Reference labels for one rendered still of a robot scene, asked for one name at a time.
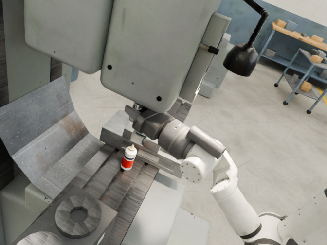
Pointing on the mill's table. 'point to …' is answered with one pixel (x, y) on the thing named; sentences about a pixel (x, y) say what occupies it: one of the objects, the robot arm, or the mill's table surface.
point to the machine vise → (168, 163)
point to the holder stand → (71, 222)
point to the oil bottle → (128, 158)
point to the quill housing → (153, 48)
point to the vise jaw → (152, 145)
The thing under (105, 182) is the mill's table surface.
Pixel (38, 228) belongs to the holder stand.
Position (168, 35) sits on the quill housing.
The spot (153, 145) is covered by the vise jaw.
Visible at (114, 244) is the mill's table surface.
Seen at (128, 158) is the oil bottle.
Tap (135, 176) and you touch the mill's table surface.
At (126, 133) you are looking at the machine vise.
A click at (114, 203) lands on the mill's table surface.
